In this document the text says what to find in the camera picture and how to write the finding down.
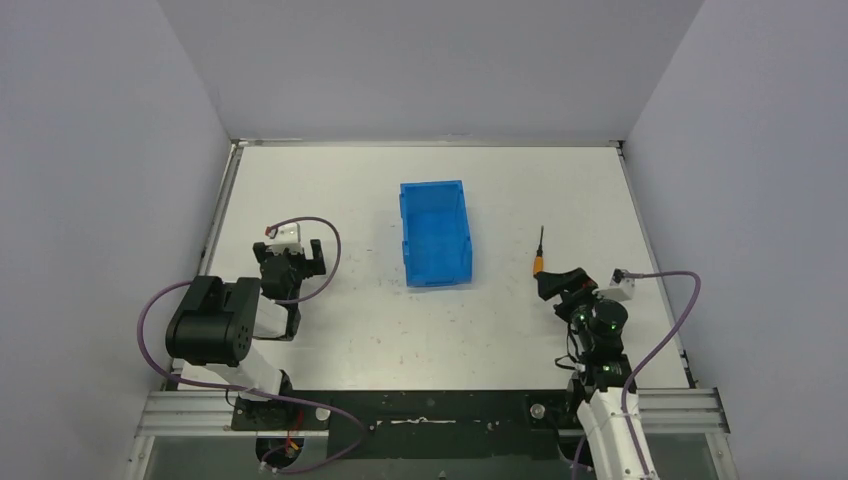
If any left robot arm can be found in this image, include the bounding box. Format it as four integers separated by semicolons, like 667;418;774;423
165;239;327;404

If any blue plastic bin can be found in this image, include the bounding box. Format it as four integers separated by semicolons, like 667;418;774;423
399;180;473;288

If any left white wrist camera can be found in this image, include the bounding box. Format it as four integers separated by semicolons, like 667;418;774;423
265;222;302;252

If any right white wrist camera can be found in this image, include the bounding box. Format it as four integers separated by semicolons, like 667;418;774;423
595;269;635;302

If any aluminium frame rail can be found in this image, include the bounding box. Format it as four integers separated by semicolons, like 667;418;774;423
135;389;730;437

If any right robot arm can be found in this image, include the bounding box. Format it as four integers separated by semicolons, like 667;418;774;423
533;266;658;479

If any orange handled screwdriver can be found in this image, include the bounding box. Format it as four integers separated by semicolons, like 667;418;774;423
532;226;545;277

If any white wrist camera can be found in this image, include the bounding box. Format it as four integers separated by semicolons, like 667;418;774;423
595;269;635;302
265;222;302;252

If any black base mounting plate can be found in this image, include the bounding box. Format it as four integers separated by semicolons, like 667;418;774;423
230;390;584;460

